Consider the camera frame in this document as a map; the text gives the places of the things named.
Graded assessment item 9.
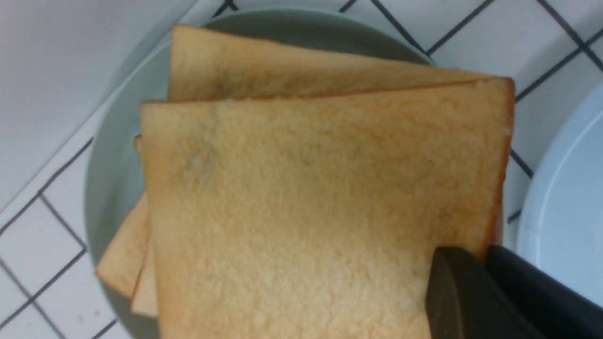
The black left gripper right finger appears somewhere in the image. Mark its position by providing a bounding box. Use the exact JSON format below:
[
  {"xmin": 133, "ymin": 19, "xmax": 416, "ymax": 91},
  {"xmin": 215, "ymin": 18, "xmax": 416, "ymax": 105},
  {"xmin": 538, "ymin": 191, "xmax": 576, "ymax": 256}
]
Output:
[{"xmin": 485, "ymin": 245, "xmax": 603, "ymax": 339}]

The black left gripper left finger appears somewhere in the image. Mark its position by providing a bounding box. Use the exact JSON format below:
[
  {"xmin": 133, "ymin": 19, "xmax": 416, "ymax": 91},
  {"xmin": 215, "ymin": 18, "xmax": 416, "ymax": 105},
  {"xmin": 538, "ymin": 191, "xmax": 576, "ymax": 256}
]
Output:
[{"xmin": 425, "ymin": 247, "xmax": 544, "ymax": 339}]

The toast slice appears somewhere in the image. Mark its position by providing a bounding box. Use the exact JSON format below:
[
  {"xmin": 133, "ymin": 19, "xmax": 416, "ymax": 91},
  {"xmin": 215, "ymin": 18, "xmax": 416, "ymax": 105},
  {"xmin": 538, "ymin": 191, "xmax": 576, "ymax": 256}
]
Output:
[
  {"xmin": 96, "ymin": 191, "xmax": 150, "ymax": 299},
  {"xmin": 140, "ymin": 78, "xmax": 515, "ymax": 339},
  {"xmin": 130, "ymin": 240, "xmax": 159, "ymax": 318},
  {"xmin": 167, "ymin": 25, "xmax": 488, "ymax": 101}
]

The light blue plate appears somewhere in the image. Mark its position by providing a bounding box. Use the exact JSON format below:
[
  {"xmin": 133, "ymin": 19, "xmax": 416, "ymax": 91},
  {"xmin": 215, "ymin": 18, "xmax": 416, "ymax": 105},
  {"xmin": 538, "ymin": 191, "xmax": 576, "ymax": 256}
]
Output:
[{"xmin": 515, "ymin": 87, "xmax": 603, "ymax": 306}]

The pale green bread plate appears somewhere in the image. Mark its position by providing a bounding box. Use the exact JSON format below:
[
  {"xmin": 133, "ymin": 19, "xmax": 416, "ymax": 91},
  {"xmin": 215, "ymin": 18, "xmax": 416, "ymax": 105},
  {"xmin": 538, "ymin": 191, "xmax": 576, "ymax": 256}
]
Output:
[{"xmin": 84, "ymin": 8, "xmax": 509, "ymax": 339}]

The white grid tablecloth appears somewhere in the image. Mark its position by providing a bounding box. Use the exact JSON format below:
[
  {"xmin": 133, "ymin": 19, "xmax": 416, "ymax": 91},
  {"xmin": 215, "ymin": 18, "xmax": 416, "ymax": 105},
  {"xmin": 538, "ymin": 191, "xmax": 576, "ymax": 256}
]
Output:
[{"xmin": 1, "ymin": 0, "xmax": 602, "ymax": 339}]

